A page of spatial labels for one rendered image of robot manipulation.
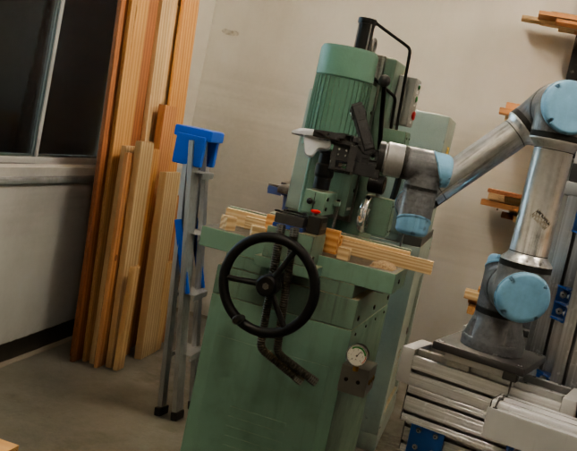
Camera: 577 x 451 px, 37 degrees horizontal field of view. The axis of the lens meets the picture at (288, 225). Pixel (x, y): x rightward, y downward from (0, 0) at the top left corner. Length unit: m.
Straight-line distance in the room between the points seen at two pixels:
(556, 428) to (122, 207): 2.43
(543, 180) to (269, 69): 3.37
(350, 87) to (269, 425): 1.02
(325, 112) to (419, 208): 0.73
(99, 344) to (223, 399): 1.45
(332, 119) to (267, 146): 2.58
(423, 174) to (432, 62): 3.10
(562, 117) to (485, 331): 0.53
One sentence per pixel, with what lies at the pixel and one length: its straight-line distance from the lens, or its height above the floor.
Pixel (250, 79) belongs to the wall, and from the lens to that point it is 5.19.
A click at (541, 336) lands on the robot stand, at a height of 0.85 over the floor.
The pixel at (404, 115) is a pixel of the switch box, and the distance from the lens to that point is 2.88.
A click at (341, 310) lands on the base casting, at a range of 2.49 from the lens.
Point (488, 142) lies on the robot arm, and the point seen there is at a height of 1.30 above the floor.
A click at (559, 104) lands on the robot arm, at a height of 1.41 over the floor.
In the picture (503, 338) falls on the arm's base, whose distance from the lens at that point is 2.11.
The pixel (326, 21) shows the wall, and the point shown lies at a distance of 5.12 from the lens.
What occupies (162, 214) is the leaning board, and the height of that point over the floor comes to 0.71.
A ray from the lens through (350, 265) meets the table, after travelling 2.47.
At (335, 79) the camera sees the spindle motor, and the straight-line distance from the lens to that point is 2.57.
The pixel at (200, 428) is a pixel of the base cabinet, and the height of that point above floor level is 0.30.
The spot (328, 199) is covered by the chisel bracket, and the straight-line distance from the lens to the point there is 2.61.
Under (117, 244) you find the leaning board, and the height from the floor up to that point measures 0.57.
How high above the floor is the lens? 1.24
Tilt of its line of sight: 6 degrees down
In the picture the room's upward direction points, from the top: 12 degrees clockwise
